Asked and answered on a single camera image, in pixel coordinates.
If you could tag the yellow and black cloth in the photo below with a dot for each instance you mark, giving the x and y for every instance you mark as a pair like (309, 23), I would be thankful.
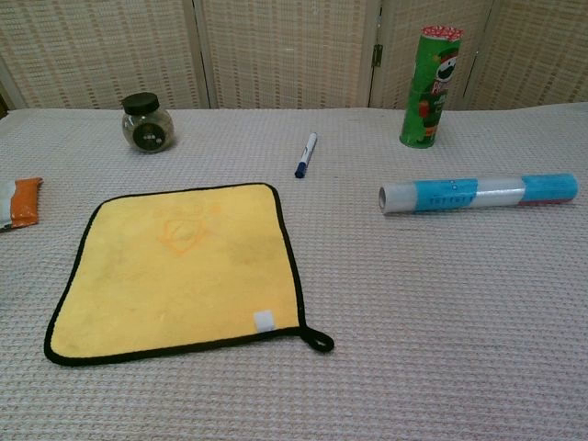
(174, 275)

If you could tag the white marker pen blue cap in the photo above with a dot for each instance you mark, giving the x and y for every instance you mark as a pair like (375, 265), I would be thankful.
(307, 154)

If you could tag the white woven tablecloth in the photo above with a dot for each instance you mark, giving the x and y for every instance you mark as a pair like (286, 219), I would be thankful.
(413, 298)

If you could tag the plastic wrap roll blue label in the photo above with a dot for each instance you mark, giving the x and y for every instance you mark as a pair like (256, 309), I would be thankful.
(459, 194)

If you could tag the woven folding screen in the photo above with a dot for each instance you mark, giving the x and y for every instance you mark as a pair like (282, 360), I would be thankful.
(285, 50)

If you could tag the round glass jar black lid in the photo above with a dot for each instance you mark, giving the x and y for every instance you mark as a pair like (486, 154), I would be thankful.
(148, 131)

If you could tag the green Pringles can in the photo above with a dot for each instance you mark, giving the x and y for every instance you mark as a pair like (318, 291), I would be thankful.
(427, 92)

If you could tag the orange and white snack packet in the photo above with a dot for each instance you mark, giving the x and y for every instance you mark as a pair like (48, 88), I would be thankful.
(25, 202)

